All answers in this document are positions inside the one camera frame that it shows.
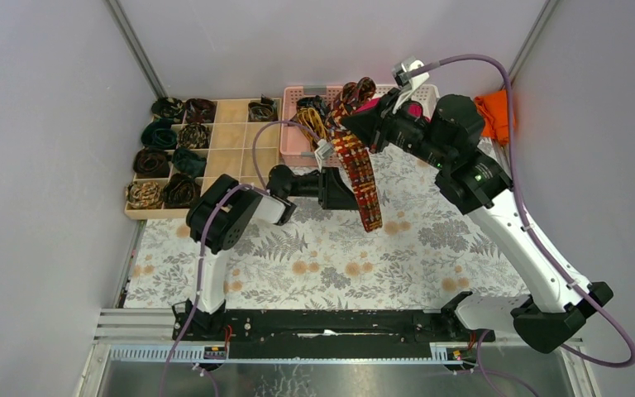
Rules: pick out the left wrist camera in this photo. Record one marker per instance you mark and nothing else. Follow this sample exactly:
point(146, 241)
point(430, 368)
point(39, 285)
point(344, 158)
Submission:
point(323, 152)

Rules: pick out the yellow patterned tie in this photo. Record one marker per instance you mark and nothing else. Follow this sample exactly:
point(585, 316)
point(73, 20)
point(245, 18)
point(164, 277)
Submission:
point(313, 124)

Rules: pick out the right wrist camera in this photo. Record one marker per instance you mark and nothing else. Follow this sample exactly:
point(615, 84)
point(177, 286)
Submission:
point(408, 80)

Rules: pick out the rolled black brown tie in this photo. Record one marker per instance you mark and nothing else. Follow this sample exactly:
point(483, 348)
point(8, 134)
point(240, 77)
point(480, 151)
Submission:
point(182, 191)

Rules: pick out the rolled grey striped tie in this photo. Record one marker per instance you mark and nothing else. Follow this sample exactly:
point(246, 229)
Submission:
point(262, 110)

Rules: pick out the pink plastic basket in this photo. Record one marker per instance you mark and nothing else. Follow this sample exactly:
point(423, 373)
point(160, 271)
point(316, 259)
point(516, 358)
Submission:
point(294, 147)

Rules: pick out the rolled dark red tie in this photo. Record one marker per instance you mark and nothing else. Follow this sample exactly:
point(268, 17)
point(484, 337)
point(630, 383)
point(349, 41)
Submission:
point(200, 110)

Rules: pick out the magenta folded cloth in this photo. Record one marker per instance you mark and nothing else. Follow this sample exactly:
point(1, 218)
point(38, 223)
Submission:
point(412, 108)

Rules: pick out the rolled dark brown tie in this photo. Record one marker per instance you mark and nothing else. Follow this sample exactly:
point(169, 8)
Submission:
point(151, 163)

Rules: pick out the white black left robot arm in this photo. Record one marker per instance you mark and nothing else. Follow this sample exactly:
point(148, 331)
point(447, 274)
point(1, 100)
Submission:
point(219, 219)

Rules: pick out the dark teal patterned tie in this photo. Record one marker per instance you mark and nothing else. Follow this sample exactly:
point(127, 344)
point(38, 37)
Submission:
point(318, 103)

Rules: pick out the white plastic basket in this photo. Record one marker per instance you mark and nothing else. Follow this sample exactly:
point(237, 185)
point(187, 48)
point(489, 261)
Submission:
point(426, 95)

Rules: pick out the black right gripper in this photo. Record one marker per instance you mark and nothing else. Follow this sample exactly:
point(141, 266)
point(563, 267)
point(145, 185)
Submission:
point(374, 126)

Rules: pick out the red checkered patterned tie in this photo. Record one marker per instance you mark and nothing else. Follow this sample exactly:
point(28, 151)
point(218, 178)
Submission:
point(352, 153)

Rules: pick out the orange cloth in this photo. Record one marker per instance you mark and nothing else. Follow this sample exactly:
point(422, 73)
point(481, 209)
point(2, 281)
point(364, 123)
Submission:
point(493, 108)

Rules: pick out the rolled dark green tie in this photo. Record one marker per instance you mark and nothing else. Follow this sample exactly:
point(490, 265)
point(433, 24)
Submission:
point(189, 162)

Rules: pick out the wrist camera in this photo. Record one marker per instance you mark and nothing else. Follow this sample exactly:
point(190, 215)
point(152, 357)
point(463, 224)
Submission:
point(408, 80)
point(323, 152)

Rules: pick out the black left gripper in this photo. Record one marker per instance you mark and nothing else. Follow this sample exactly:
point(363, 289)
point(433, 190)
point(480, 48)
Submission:
point(324, 188)

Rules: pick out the white floral table mat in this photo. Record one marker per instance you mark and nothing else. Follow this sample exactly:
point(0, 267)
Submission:
point(424, 254)

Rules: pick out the rolled teal tie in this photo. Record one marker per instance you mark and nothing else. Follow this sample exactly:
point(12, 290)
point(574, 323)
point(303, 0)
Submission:
point(159, 135)

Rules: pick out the rolled brown dotted tie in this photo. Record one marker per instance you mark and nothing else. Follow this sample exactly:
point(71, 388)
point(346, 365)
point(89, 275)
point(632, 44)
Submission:
point(194, 136)

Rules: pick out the wooden compartment tray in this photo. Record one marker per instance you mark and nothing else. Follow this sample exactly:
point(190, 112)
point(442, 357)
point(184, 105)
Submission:
point(239, 148)

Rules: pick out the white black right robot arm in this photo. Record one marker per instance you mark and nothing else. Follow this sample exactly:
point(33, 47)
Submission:
point(555, 309)

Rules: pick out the rolled tan patterned tie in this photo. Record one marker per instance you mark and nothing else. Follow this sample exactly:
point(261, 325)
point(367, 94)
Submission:
point(144, 195)

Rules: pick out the rolled camouflage tie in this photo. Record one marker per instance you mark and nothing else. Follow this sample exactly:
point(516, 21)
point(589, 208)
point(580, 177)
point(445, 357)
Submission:
point(169, 108)

